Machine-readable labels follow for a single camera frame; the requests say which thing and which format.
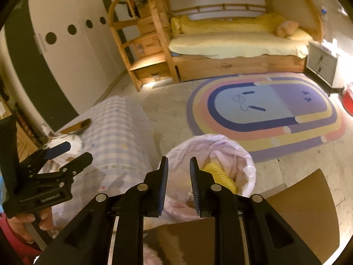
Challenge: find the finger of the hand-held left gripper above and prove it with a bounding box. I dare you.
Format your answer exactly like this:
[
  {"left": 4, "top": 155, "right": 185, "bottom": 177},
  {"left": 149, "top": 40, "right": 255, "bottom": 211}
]
[
  {"left": 26, "top": 141, "right": 71, "bottom": 172},
  {"left": 36, "top": 152, "right": 94, "bottom": 185}
]

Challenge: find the wooden staircase with drawers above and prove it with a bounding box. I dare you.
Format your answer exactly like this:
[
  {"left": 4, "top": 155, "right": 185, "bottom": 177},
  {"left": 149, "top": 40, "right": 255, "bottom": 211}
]
[{"left": 107, "top": 0, "right": 180, "bottom": 91}]

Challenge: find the bin with white plastic liner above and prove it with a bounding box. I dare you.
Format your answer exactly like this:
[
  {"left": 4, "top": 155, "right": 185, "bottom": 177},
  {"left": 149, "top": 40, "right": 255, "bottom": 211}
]
[{"left": 157, "top": 133, "right": 257, "bottom": 224}]

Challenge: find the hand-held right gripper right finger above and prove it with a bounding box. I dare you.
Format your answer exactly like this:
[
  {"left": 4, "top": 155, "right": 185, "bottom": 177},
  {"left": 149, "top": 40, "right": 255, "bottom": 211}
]
[{"left": 189, "top": 157, "right": 323, "bottom": 265}]

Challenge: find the beige plush toy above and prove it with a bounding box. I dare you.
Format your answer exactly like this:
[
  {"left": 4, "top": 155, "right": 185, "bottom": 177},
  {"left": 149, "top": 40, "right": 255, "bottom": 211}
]
[{"left": 274, "top": 20, "right": 300, "bottom": 38}]

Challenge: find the pale yellow mattress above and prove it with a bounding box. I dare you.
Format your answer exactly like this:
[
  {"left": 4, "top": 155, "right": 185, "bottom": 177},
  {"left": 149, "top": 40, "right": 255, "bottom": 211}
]
[{"left": 168, "top": 30, "right": 309, "bottom": 60}]

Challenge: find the yellow foam net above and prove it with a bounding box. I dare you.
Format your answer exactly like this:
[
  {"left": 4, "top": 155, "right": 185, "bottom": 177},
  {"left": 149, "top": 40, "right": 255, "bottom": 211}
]
[{"left": 202, "top": 162, "right": 238, "bottom": 195}]

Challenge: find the fuzzy pink cloth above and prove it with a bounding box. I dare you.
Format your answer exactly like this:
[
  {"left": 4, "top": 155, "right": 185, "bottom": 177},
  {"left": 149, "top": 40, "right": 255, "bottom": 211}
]
[{"left": 143, "top": 240, "right": 166, "bottom": 265}]

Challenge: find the white wrapper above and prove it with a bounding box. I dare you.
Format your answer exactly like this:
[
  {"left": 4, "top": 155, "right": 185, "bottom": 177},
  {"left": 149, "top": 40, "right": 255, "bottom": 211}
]
[{"left": 45, "top": 134, "right": 84, "bottom": 162}]

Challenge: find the white wardrobe with round holes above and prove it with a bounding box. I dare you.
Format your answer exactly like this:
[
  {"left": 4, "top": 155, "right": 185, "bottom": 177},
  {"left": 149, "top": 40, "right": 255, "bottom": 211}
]
[{"left": 0, "top": 0, "right": 127, "bottom": 133}]

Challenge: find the person's left forearm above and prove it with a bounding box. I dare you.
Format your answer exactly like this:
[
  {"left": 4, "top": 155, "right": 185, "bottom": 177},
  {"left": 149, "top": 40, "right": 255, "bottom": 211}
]
[{"left": 0, "top": 217, "right": 42, "bottom": 264}]

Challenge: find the grey nightstand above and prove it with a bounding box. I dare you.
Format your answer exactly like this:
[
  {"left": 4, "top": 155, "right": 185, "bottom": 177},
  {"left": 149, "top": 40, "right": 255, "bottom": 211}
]
[{"left": 306, "top": 40, "right": 345, "bottom": 97}]

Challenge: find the thin dark string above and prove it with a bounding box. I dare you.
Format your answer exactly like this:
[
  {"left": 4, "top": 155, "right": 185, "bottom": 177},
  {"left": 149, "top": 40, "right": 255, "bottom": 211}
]
[{"left": 232, "top": 94, "right": 250, "bottom": 111}]

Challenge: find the blue checked tablecloth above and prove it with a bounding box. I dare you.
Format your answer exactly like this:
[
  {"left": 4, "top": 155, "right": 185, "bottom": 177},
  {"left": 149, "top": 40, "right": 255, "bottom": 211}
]
[{"left": 36, "top": 95, "right": 163, "bottom": 238}]

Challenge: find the person's left hand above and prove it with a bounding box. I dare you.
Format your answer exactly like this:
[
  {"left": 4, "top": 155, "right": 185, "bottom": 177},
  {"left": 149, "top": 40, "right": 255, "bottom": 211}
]
[{"left": 7, "top": 207, "right": 57, "bottom": 245}]

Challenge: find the yellow blanket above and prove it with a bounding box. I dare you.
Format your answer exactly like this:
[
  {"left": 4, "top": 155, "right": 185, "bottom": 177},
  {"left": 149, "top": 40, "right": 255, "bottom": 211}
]
[{"left": 170, "top": 13, "right": 286, "bottom": 38}]

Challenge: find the red container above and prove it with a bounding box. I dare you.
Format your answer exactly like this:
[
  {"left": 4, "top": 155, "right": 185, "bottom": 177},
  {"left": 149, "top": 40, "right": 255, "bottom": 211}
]
[{"left": 340, "top": 82, "right": 353, "bottom": 116}]

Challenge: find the wooden bunk bed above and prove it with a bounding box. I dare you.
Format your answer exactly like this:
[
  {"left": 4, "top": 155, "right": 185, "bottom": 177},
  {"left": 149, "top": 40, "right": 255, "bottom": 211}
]
[{"left": 149, "top": 0, "right": 324, "bottom": 83}]

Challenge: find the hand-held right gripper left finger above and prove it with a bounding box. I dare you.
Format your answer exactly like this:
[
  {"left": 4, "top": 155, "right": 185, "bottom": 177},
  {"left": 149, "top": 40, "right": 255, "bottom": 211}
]
[{"left": 33, "top": 156, "right": 169, "bottom": 265}]

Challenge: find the pastel oval rug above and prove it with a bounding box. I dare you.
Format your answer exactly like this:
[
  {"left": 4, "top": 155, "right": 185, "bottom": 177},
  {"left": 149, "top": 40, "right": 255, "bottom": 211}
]
[{"left": 186, "top": 72, "right": 346, "bottom": 164}]

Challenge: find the brown wrapper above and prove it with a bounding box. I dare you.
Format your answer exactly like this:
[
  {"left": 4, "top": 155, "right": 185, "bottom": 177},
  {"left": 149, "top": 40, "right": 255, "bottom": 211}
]
[{"left": 59, "top": 118, "right": 92, "bottom": 137}]

